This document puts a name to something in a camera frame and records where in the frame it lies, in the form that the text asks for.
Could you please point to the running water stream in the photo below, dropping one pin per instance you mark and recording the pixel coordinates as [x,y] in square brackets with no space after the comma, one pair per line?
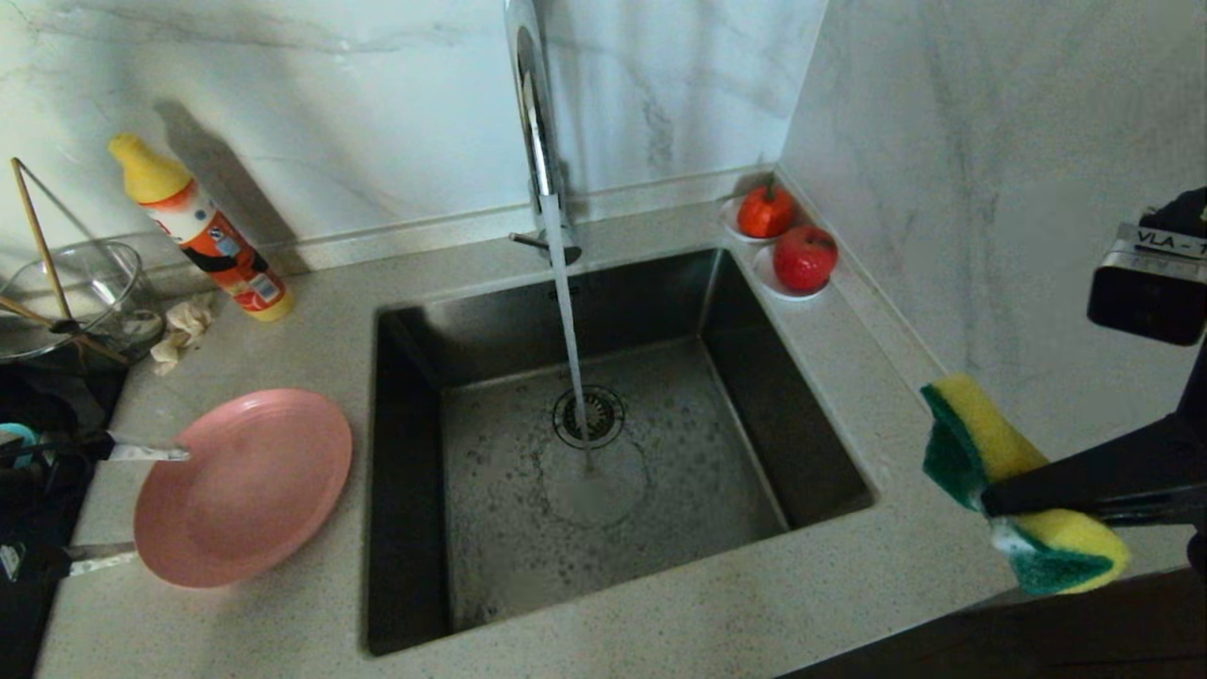
[569,330]

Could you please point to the black stove cooktop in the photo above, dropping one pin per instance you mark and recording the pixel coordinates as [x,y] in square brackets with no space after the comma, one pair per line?
[24,632]

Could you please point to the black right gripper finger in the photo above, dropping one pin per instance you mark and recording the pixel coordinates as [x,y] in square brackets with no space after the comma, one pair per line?
[1094,476]
[1141,517]

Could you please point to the chrome kitchen faucet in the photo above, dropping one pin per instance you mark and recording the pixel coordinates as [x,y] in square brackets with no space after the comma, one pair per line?
[537,123]

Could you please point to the red apple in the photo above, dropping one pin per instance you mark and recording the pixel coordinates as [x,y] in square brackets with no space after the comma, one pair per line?
[805,258]

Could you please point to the clear glass jug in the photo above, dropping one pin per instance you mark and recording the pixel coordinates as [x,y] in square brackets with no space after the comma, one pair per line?
[108,283]

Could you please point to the round metal drain strainer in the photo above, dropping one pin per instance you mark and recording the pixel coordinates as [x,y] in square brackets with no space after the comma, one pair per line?
[608,420]

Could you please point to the orange detergent bottle yellow cap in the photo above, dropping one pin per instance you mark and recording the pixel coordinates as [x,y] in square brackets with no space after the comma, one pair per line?
[207,236]

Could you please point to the crumpled beige tissue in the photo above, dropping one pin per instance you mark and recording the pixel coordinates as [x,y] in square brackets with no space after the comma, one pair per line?
[187,325]

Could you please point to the yellow sponge green backing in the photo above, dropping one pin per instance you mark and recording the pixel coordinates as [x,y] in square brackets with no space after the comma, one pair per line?
[981,429]

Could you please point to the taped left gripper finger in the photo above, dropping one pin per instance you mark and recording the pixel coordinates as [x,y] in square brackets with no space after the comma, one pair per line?
[104,558]
[146,453]

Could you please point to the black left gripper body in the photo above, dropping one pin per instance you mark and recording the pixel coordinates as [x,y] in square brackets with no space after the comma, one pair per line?
[28,509]

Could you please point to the teal bowl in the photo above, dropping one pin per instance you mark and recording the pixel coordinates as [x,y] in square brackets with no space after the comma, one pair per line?
[17,432]

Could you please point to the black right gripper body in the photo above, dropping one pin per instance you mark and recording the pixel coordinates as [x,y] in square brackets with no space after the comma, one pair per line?
[1199,453]

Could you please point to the pink plate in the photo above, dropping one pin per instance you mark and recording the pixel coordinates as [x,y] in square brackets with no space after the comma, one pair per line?
[245,490]

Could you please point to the small white dish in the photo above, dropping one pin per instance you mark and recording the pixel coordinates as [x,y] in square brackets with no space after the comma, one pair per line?
[729,223]
[767,281]

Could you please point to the stainless steel sink basin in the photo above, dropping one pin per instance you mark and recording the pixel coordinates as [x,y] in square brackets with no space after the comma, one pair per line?
[717,500]

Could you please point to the red tomato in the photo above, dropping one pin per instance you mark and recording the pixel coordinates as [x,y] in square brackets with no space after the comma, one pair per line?
[766,213]

